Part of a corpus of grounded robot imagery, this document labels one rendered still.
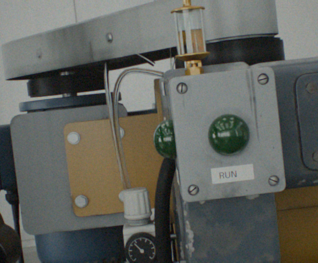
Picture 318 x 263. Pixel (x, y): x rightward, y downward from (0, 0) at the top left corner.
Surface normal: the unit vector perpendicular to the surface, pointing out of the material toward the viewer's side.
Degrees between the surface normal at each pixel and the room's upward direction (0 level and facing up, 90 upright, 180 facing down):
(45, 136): 90
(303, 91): 90
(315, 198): 90
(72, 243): 91
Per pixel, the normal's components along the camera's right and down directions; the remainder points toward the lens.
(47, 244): -0.65, 0.13
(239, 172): 0.03, 0.05
